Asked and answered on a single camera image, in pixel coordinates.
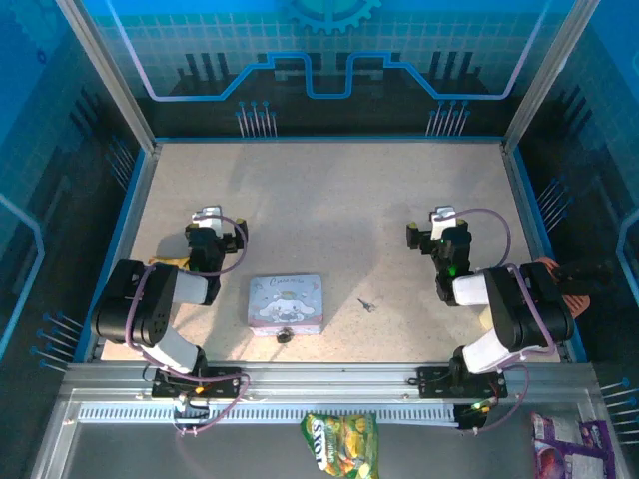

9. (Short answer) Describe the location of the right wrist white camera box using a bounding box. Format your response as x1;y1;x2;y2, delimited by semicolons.
429;205;458;240

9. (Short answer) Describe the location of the yellow snack bag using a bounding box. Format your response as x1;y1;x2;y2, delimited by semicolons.
147;253;194;273

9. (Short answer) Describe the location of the cartoon dog tin box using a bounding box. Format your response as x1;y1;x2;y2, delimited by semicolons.
248;272;324;338

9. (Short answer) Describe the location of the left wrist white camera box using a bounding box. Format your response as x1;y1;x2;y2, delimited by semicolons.
192;205;224;236

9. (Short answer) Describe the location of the wide aluminium frame rail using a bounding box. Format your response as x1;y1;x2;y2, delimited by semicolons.
59;361;600;405

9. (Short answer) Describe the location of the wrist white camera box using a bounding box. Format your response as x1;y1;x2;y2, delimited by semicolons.
192;205;224;236
429;205;458;240

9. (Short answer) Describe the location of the slotted grey cable duct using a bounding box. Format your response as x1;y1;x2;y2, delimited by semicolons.
77;402;460;428

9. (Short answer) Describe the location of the purple snack bag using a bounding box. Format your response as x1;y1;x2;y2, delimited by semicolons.
529;411;614;479

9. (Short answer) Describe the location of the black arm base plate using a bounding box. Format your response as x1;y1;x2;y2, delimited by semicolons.
416;365;509;400
151;365;244;400

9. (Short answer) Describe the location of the orange brush black handle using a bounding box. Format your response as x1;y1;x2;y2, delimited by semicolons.
528;256;615;318

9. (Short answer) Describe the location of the arm controller board with wires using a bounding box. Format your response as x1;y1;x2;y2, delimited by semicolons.
172;393;211;431
453;398;493;433

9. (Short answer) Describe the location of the aluminium frame post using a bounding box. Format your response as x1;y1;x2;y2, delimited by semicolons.
501;0;598;154
54;0;161;154

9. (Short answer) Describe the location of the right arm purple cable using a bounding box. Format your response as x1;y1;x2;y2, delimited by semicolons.
451;208;558;435

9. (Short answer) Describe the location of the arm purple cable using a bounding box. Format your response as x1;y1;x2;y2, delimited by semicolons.
123;214;251;440
451;208;558;435

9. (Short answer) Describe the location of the aluminium side rail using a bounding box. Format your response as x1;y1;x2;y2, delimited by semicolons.
82;144;161;363
501;144;575;361

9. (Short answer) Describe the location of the green yellow chips bag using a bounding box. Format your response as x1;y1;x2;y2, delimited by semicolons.
299;412;380;479

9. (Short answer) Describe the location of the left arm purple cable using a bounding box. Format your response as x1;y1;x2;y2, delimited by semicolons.
123;214;251;440

